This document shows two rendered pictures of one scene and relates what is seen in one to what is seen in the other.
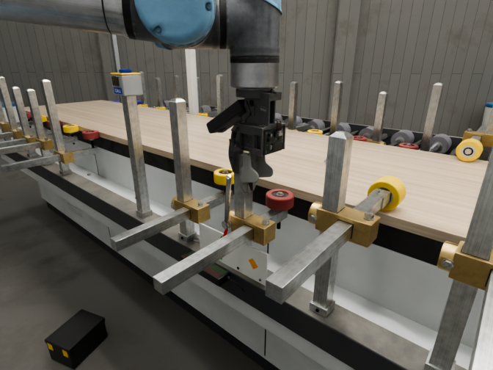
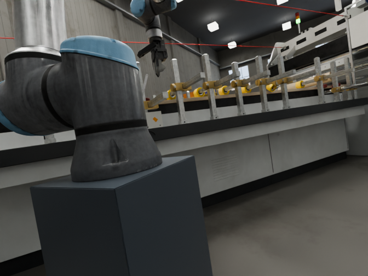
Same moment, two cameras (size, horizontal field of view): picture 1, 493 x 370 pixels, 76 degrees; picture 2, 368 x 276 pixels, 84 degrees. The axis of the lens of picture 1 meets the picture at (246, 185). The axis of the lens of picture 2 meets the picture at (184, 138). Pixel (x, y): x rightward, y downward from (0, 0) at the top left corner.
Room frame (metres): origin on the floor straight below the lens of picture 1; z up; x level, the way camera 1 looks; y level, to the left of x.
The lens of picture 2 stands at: (0.02, 1.06, 0.67)
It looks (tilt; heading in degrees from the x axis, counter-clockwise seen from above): 3 degrees down; 295
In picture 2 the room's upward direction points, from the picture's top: 9 degrees counter-clockwise
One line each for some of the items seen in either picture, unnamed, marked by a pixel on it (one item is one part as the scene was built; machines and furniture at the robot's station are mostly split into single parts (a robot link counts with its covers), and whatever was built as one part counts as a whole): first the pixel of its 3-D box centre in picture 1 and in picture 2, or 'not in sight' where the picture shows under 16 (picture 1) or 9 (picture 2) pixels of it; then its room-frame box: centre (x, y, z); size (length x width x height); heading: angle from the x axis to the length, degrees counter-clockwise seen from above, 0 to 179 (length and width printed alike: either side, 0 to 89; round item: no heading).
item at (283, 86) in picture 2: not in sight; (283, 84); (-0.05, -0.94, 0.92); 0.04 x 0.04 x 0.48; 49
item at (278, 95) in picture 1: (257, 122); (157, 50); (0.61, -0.02, 1.15); 0.09 x 0.08 x 0.12; 47
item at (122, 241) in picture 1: (180, 216); not in sight; (0.86, 0.20, 0.82); 0.44 x 0.03 x 0.04; 139
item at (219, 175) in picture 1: (225, 186); not in sight; (1.01, 0.07, 0.85); 0.08 x 0.08 x 0.11
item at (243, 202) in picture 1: (243, 213); (142, 101); (0.76, 0.01, 0.87); 0.04 x 0.04 x 0.48; 49
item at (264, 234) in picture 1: (250, 225); (146, 105); (0.75, -0.01, 0.85); 0.14 x 0.06 x 0.05; 49
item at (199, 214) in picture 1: (190, 208); not in sight; (0.91, 0.18, 0.82); 0.14 x 0.06 x 0.05; 49
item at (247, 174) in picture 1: (248, 175); (161, 67); (0.60, 0.00, 1.04); 0.06 x 0.03 x 0.09; 47
